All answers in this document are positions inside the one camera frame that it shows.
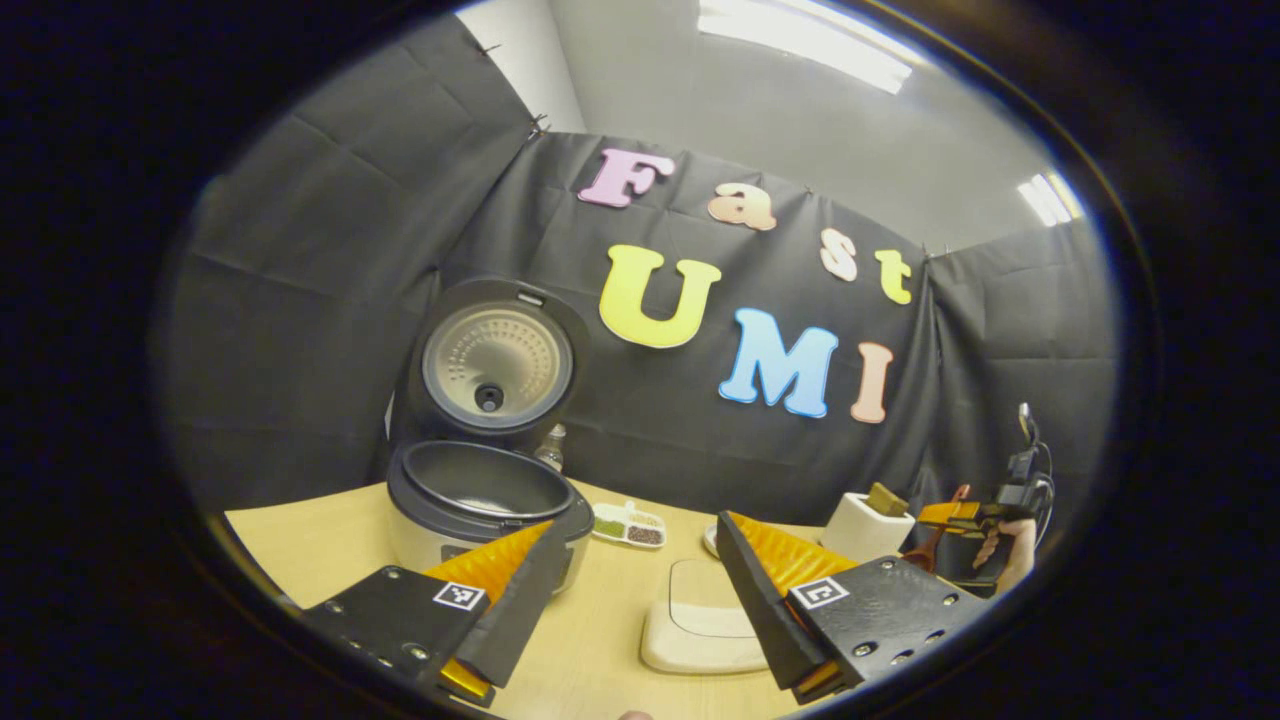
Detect long ceiling light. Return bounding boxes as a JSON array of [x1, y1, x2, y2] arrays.
[[697, 0, 926, 96]]

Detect black and silver rice cooker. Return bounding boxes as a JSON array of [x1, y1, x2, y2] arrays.
[[385, 277, 596, 596]]

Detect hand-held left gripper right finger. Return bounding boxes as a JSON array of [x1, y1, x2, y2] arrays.
[[714, 512, 986, 707]]

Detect white toaster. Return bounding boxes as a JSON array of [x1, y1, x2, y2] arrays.
[[820, 492, 916, 564]]

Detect black backdrop cloth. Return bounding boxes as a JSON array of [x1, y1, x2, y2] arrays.
[[150, 15, 1119, 591]]

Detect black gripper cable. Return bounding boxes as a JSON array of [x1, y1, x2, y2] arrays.
[[1018, 402, 1056, 521]]

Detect clear box of white rice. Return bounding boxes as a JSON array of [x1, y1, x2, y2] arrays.
[[640, 558, 771, 676]]

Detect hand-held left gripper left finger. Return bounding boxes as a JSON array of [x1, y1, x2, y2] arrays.
[[300, 520, 569, 709]]

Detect white divided dish of beans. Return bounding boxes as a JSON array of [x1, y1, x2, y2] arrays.
[[592, 500, 668, 549]]

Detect brown wooden spoon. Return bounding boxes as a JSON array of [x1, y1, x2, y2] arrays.
[[900, 484, 973, 573]]

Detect small ceiling light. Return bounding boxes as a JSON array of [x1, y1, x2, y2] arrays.
[[1017, 172, 1086, 228]]

